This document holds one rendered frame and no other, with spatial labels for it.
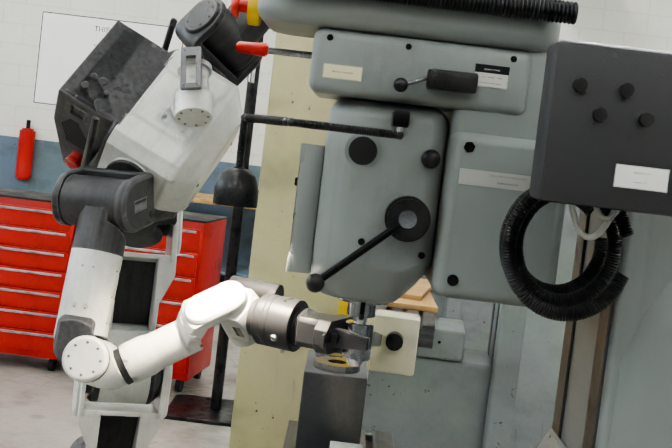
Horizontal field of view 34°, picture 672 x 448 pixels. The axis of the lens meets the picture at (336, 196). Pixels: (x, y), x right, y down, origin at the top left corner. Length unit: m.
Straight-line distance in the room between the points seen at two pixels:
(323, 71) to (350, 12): 0.10
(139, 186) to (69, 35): 9.25
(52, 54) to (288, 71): 7.80
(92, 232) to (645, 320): 0.92
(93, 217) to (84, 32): 9.24
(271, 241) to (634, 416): 2.03
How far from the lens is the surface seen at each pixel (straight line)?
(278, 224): 3.55
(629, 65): 1.49
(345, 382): 2.11
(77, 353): 1.91
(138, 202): 1.98
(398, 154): 1.72
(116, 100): 2.06
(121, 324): 2.43
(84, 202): 1.98
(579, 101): 1.47
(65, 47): 11.20
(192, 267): 6.37
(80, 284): 1.95
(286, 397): 3.63
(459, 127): 1.71
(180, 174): 2.03
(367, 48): 1.70
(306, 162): 1.79
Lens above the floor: 1.57
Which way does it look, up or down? 3 degrees down
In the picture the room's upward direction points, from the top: 7 degrees clockwise
